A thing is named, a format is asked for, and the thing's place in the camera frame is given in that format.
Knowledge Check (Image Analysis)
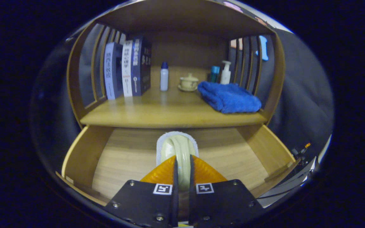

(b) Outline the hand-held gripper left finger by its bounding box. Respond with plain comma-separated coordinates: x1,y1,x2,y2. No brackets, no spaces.
103,155,179,228

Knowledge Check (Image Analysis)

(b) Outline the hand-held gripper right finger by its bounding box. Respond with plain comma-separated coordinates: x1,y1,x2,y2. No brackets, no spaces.
188,155,265,228

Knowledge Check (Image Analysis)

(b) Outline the wooden drawer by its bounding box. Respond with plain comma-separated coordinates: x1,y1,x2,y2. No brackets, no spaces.
56,124,302,206

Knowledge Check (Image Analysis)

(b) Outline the wooden countertop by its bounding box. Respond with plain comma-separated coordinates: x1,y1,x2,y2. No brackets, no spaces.
80,87,268,129

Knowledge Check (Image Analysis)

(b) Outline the wooden cabinet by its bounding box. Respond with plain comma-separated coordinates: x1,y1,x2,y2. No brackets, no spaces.
66,0,286,129

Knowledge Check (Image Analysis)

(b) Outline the blue folded towel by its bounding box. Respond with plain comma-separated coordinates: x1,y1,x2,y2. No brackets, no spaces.
197,81,262,114

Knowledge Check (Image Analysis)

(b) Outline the beige lidded teacup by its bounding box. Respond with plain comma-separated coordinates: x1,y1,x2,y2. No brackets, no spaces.
178,73,199,92

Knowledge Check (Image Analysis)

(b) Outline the white bottle with blue cap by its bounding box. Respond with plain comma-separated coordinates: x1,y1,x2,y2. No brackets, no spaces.
160,61,169,92

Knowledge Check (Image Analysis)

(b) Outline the black equipment with orange clip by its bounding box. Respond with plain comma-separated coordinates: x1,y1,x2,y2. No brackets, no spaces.
290,142,316,165

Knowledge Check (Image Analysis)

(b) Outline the teal bottle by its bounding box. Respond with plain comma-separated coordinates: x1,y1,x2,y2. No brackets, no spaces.
209,66,220,83

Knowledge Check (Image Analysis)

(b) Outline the white pump bottle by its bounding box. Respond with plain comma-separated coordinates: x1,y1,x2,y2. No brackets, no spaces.
220,60,232,85

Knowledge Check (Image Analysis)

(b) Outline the dark blue book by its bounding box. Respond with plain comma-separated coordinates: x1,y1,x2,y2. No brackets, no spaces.
132,36,152,96

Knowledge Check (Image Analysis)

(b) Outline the white spine book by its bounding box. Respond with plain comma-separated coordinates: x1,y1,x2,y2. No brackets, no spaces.
122,40,135,97

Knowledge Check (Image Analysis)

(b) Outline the light blue book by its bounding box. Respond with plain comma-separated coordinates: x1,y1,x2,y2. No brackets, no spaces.
103,42,123,100

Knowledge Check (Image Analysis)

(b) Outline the black backdrop cloth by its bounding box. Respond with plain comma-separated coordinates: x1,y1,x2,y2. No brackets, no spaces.
30,0,334,178

